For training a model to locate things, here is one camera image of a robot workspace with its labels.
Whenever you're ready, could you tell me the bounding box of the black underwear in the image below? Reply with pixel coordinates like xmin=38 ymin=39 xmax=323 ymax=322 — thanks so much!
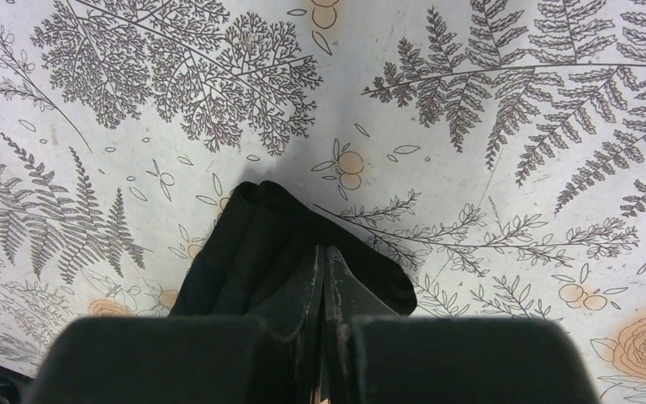
xmin=170 ymin=181 xmax=417 ymax=316

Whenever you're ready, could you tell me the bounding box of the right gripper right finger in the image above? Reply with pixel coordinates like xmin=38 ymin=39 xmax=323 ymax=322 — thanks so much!
xmin=324 ymin=247 xmax=598 ymax=403

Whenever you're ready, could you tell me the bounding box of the floral patterned table mat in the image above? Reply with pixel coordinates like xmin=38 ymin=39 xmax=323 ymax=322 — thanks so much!
xmin=0 ymin=1 xmax=646 ymax=403

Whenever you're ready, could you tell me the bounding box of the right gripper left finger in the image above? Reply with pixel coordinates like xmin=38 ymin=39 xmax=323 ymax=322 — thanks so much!
xmin=24 ymin=246 xmax=325 ymax=403

